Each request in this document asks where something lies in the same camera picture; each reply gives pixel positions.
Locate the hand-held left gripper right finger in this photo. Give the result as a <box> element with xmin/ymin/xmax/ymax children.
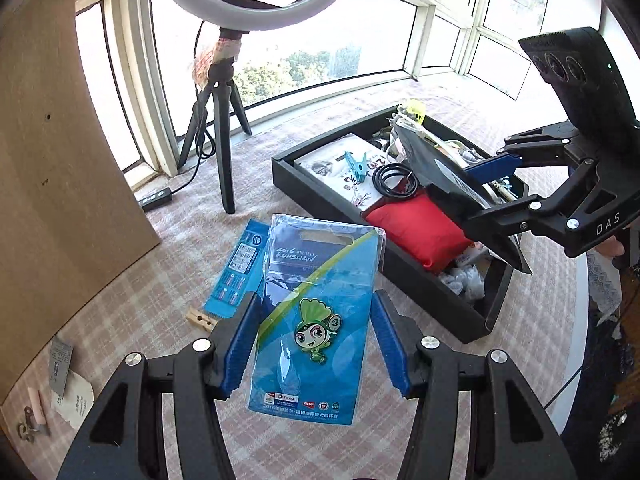
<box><xmin>372</xmin><ymin>290</ymin><xmax>581</xmax><ymax>480</ymax></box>

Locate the person's right hand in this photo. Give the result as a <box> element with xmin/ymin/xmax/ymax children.
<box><xmin>597</xmin><ymin>236</ymin><xmax>627</xmax><ymax>261</ymax></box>

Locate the white crumpled plastic bag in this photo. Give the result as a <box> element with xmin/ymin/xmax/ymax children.
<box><xmin>442</xmin><ymin>262</ymin><xmax>487</xmax><ymax>303</ymax></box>

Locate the pink eraser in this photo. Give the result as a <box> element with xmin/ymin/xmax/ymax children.
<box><xmin>27</xmin><ymin>387</ymin><xmax>47</xmax><ymax>425</ymax></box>

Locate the grey paper tag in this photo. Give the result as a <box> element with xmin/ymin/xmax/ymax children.
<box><xmin>49</xmin><ymin>336</ymin><xmax>74</xmax><ymax>397</ymax></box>

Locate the white printed box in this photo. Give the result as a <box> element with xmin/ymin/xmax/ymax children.
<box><xmin>293</xmin><ymin>133</ymin><xmax>401</xmax><ymax>209</ymax></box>

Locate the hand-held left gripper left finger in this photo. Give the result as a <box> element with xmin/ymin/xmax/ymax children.
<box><xmin>56</xmin><ymin>291</ymin><xmax>264</xmax><ymax>480</ymax></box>

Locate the wooden clothespin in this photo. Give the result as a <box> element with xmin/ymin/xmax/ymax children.
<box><xmin>185</xmin><ymin>307</ymin><xmax>217</xmax><ymax>331</ymax></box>

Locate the black ring light cable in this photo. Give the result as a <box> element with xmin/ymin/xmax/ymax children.
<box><xmin>165</xmin><ymin>20</ymin><xmax>216</xmax><ymax>196</ymax></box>

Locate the black tray container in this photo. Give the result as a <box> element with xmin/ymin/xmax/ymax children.
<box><xmin>271</xmin><ymin>101</ymin><xmax>531</xmax><ymax>345</ymax></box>

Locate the red fabric pouch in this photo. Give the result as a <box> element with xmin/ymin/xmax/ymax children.
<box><xmin>361</xmin><ymin>191</ymin><xmax>475</xmax><ymax>275</ymax></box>

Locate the white lace cloth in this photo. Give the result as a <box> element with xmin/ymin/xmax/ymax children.
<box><xmin>586</xmin><ymin>252</ymin><xmax>623</xmax><ymax>326</ymax></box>

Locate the white round paper label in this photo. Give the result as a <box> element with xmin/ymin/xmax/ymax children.
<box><xmin>51</xmin><ymin>370</ymin><xmax>96</xmax><ymax>429</ymax></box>

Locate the blue flat packet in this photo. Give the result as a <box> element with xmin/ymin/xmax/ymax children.
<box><xmin>203</xmin><ymin>218</ymin><xmax>273</xmax><ymax>322</ymax></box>

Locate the blue mascot badge package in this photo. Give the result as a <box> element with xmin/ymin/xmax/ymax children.
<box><xmin>247</xmin><ymin>212</ymin><xmax>387</xmax><ymax>427</ymax></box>

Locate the black cable controller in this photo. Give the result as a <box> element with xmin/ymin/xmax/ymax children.
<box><xmin>140</xmin><ymin>186</ymin><xmax>175</xmax><ymax>212</ymax></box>

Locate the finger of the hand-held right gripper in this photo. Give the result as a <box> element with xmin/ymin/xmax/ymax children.
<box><xmin>465</xmin><ymin>120</ymin><xmax>601</xmax><ymax>181</ymax></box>
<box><xmin>462</xmin><ymin>157</ymin><xmax>633</xmax><ymax>258</ymax></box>

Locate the black coiled cable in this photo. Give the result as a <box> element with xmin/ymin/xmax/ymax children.
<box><xmin>371</xmin><ymin>161</ymin><xmax>420</xmax><ymax>202</ymax></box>

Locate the small metal keyring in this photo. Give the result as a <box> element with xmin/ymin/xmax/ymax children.
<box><xmin>16</xmin><ymin>406</ymin><xmax>52</xmax><ymax>442</ymax></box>

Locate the blue plastic clothes peg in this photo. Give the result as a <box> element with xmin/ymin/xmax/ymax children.
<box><xmin>344</xmin><ymin>150</ymin><xmax>383</xmax><ymax>184</ymax></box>

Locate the black tripod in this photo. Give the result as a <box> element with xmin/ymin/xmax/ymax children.
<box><xmin>177</xmin><ymin>30</ymin><xmax>252</xmax><ymax>216</ymax></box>

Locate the black wet wipes pack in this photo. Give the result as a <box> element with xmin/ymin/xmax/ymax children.
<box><xmin>397</xmin><ymin>127</ymin><xmax>533</xmax><ymax>276</ymax></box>

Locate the light wooden board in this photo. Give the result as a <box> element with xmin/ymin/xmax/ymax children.
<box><xmin>0</xmin><ymin>0</ymin><xmax>162</xmax><ymax>406</ymax></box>

